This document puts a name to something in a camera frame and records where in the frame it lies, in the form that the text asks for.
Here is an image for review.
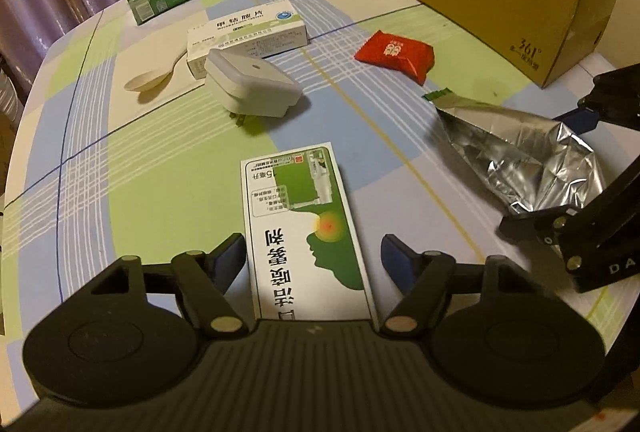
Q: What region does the silver foil tea bag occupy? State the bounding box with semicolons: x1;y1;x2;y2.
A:
424;89;606;214

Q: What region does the green white throat spray box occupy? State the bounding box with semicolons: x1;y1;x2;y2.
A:
240;143;378;325

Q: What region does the white square night light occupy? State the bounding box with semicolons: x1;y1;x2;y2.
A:
205;49;303;118

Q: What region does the red snack packet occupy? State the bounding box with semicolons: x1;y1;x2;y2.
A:
354;31;435;85

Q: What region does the checked tablecloth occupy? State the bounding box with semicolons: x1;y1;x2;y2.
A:
1;0;639;421

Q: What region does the beige plastic spoon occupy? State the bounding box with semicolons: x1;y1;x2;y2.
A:
124;46;186;92

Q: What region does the white green medicine box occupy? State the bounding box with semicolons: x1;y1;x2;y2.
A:
186;0;308;80

